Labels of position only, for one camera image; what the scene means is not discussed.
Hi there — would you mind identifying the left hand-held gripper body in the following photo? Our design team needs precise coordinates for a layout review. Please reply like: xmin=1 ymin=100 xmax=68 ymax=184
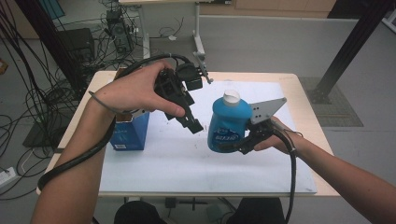
xmin=153 ymin=63 xmax=205 ymax=122

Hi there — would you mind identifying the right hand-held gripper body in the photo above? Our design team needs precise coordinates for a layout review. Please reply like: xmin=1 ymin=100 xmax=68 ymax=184
xmin=238 ymin=97 xmax=288 ymax=156

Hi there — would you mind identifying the blue detergent bottle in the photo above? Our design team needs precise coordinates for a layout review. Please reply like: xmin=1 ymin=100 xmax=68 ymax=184
xmin=206 ymin=89 xmax=254 ymax=154

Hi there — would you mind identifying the blue cardboard box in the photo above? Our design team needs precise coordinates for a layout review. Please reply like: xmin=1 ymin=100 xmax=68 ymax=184
xmin=109 ymin=68 xmax=151 ymax=151

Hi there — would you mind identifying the person's right hand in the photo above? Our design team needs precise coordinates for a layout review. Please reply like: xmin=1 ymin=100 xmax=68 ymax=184
xmin=253 ymin=116 xmax=304 ymax=156

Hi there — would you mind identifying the person's left hand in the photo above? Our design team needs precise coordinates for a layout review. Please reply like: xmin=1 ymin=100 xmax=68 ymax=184
xmin=92 ymin=60 xmax=186 ymax=119

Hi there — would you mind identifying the white table mat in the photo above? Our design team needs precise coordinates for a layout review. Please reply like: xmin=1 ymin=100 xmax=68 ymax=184
xmin=98 ymin=79 xmax=318 ymax=195

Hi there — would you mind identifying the white standing desk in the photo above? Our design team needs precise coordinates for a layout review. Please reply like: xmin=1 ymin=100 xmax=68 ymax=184
xmin=118 ymin=0 xmax=233 ymax=85

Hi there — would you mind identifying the person's right leg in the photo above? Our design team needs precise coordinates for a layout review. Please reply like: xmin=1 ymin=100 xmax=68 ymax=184
xmin=226 ymin=197 xmax=287 ymax=224

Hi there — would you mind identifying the person's leg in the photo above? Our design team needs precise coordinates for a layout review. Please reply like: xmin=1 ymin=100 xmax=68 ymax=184
xmin=226 ymin=197 xmax=287 ymax=224
xmin=113 ymin=200 xmax=166 ymax=224

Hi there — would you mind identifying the grey grid floor mat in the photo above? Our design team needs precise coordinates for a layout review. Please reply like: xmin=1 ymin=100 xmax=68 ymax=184
xmin=298 ymin=77 xmax=364 ymax=128

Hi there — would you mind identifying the computer tower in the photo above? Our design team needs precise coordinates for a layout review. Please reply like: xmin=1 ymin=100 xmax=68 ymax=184
xmin=106 ymin=8 xmax=135 ymax=54

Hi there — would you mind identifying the black equipment case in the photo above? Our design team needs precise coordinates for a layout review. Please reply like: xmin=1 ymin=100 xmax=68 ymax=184
xmin=58 ymin=27 xmax=96 ymax=63

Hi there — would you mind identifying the person's left leg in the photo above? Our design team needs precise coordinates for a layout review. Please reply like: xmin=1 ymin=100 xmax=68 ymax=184
xmin=113 ymin=200 xmax=166 ymax=224

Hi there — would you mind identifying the black floor plate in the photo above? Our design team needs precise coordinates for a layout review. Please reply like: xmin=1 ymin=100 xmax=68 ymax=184
xmin=21 ymin=102 xmax=82 ymax=148

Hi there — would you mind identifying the dark metal stand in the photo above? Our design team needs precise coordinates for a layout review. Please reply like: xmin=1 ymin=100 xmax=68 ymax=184
xmin=13 ymin=0 xmax=85 ymax=101

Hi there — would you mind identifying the teal panel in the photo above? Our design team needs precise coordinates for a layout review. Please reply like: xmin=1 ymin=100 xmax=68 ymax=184
xmin=38 ymin=0 xmax=65 ymax=21

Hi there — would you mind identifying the white power strip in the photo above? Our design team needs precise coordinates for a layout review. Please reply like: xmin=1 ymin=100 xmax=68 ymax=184
xmin=0 ymin=166 xmax=17 ymax=189

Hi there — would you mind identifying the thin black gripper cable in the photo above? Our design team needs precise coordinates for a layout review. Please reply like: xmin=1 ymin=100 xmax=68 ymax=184
xmin=270 ymin=125 xmax=298 ymax=224

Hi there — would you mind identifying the thin grey cable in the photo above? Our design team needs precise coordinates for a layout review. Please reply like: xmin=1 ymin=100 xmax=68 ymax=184
xmin=88 ymin=91 xmax=138 ymax=116

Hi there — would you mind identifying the thick black gripper cable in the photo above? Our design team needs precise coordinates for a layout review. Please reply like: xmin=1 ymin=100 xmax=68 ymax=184
xmin=36 ymin=53 xmax=192 ymax=192

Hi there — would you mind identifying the black metal post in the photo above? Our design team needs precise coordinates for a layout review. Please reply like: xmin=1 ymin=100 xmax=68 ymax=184
xmin=306 ymin=0 xmax=396 ymax=105

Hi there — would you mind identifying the tangle of black floor cables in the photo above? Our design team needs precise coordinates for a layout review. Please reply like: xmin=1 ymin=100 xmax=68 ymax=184
xmin=0 ymin=0 xmax=188 ymax=202

